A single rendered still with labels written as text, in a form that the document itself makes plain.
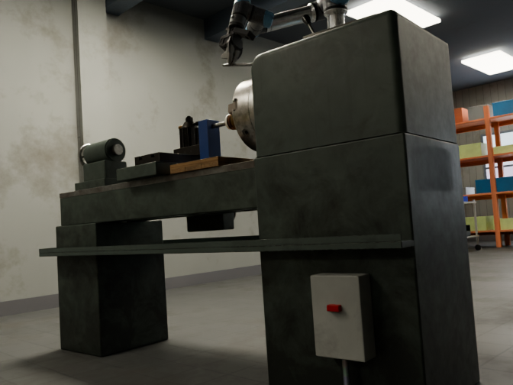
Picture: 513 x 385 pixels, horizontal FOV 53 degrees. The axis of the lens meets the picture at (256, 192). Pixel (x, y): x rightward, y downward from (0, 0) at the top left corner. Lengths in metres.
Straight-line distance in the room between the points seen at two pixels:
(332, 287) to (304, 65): 0.76
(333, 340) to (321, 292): 0.15
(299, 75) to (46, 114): 3.58
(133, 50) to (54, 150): 1.44
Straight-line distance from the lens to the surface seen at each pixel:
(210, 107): 6.25
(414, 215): 1.63
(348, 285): 1.64
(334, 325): 1.69
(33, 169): 5.01
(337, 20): 2.63
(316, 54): 1.84
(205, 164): 2.18
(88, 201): 2.90
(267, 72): 1.95
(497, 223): 9.24
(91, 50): 5.40
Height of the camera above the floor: 0.61
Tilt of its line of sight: 4 degrees up
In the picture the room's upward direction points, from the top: 4 degrees counter-clockwise
